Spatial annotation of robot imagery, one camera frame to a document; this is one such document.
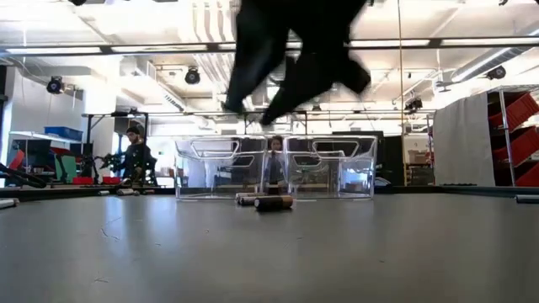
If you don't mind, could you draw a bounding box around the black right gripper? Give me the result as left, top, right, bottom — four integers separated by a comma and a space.
222, 0, 371, 126

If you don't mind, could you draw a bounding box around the clear plastic bin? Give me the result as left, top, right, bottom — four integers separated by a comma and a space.
173, 134, 269, 200
284, 134, 378, 199

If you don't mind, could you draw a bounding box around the thick black copper-top battery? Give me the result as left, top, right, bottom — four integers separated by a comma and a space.
253, 194, 295, 212

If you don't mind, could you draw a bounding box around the black overhead crossbar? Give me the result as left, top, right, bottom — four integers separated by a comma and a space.
0, 38, 539, 55

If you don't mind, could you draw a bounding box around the person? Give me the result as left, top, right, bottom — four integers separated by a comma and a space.
263, 135, 288, 189
112, 125, 159, 186

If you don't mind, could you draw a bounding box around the thin vertical pole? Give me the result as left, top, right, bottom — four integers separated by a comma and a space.
397, 0, 405, 186

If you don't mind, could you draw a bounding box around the black partition panel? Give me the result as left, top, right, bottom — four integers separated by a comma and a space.
332, 130, 404, 186

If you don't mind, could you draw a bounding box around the cardboard box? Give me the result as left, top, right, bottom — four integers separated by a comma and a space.
406, 149, 427, 166

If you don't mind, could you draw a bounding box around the grey curtain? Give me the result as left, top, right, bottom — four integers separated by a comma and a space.
433, 92, 496, 188

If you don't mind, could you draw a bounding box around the blue storage box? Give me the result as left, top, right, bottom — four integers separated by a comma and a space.
44, 125, 84, 142

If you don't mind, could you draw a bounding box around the teal green panel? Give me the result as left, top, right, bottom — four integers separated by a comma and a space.
53, 151, 79, 183

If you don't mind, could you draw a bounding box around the metal shelf rack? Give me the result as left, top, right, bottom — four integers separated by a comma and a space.
487, 86, 539, 189

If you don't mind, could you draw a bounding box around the red shelf bin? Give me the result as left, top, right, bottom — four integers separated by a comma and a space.
514, 162, 539, 189
503, 92, 539, 132
490, 125, 539, 167

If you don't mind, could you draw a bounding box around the white background table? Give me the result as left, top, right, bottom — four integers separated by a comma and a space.
8, 130, 83, 146

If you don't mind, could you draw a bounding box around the black background rig frame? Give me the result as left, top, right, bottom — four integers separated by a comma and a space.
82, 109, 435, 140

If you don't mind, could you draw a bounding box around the smooth silver ventilation duct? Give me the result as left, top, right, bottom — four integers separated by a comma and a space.
450, 27, 539, 83

